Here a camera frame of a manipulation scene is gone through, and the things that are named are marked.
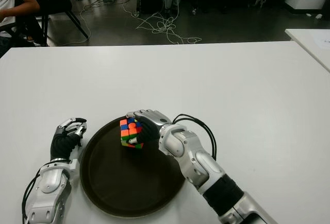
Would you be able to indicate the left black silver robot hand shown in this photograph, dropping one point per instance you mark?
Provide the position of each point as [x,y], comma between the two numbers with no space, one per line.
[61,145]

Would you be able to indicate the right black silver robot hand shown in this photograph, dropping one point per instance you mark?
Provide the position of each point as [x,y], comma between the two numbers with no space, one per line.
[150,131]

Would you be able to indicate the multicoloured Rubik's cube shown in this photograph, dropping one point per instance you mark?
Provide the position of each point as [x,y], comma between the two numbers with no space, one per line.
[129,131]

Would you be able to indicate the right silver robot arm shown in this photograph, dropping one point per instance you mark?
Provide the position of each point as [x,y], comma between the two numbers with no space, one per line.
[201,164]

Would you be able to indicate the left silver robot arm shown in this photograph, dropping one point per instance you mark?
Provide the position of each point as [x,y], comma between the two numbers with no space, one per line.
[50,185]

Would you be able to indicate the dark brown round plate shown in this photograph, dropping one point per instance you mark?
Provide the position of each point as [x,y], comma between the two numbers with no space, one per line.
[123,177]

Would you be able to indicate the black office chair with armrest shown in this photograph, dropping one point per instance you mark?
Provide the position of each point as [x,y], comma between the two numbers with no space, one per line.
[23,33]

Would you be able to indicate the seated person in white shirt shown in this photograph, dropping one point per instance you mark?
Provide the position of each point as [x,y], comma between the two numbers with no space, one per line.
[10,0]

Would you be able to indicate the white side table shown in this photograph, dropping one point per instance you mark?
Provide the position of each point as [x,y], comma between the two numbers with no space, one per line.
[312,43]

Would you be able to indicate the small white floor scrap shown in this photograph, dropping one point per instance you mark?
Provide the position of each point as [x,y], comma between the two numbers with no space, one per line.
[319,16]

